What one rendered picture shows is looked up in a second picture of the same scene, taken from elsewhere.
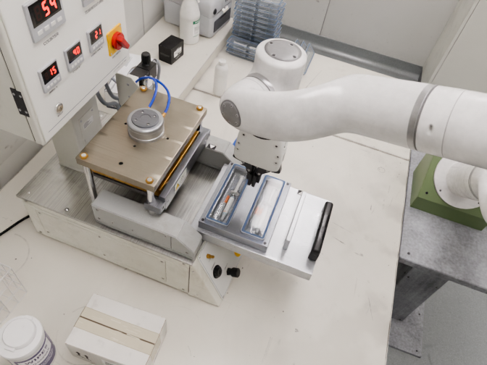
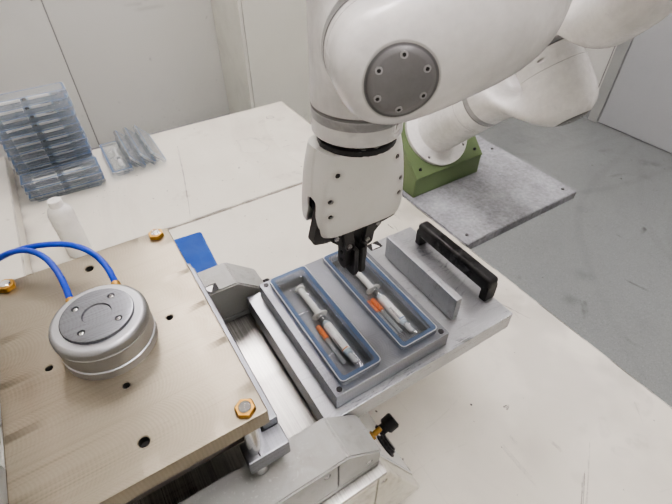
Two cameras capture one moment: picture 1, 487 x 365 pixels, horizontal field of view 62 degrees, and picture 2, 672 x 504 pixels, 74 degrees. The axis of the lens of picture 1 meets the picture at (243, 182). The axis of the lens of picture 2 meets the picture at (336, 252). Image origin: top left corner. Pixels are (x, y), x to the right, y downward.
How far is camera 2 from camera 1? 0.53 m
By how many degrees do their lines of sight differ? 30
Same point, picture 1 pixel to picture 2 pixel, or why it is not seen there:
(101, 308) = not seen: outside the picture
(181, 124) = (160, 278)
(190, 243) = (365, 442)
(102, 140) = (38, 445)
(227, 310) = (430, 479)
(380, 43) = (172, 114)
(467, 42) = (259, 59)
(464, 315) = not seen: hidden behind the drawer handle
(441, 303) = not seen: hidden behind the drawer
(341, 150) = (298, 200)
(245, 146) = (345, 199)
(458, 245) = (482, 195)
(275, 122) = (530, 13)
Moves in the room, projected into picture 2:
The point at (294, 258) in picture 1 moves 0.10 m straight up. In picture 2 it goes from (475, 316) to (492, 262)
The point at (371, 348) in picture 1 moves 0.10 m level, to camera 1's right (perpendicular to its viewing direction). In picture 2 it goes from (565, 343) to (589, 315)
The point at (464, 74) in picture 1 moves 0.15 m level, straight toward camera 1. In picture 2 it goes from (278, 91) to (283, 102)
